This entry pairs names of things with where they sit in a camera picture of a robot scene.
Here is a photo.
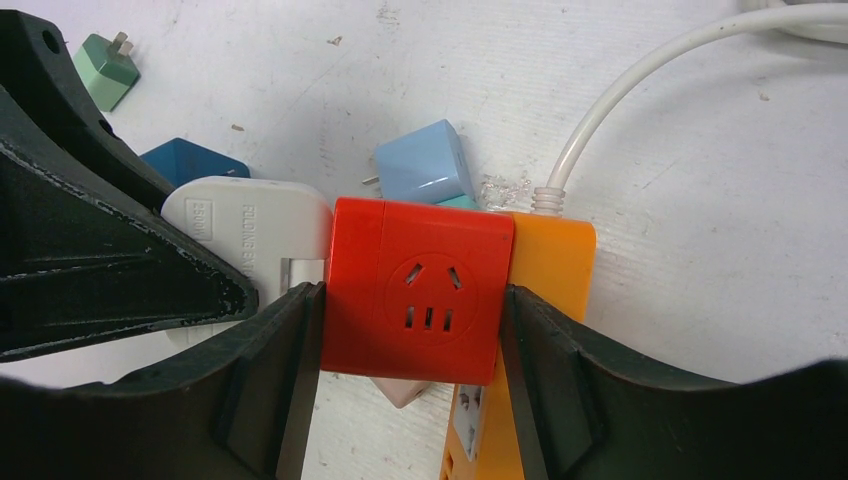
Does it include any white power cord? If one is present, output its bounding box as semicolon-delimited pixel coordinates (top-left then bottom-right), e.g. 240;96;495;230
529;0;848;217

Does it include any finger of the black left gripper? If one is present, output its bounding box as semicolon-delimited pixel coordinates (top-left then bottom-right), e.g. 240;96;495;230
1;93;258;362
1;9;174;212

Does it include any white adapter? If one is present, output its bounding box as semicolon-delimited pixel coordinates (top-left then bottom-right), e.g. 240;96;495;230
159;174;335;349

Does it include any light blue plug charger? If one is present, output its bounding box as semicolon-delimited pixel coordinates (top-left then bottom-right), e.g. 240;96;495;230
362;119;476;205

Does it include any blue cube socket adapter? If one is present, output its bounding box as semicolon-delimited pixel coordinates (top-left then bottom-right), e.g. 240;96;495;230
140;138;251;187

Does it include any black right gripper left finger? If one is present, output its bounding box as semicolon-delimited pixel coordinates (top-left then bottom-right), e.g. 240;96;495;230
1;283;325;479

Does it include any pink brown plug charger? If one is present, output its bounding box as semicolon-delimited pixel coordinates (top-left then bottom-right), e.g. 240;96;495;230
370;377;431;409

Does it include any red cube socket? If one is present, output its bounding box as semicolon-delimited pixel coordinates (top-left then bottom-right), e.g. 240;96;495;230
321;197;515;385

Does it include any teal plug charger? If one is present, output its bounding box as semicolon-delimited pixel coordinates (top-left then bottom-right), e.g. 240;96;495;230
438;195;480;210

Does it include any orange power strip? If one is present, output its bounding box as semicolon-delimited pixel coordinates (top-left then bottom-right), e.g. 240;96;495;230
440;213;601;479

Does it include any light green plug charger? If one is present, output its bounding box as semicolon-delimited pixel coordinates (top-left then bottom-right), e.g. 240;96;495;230
73;32;141;112

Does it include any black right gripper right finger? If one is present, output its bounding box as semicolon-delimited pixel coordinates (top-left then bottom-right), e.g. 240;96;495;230
499;284;848;480

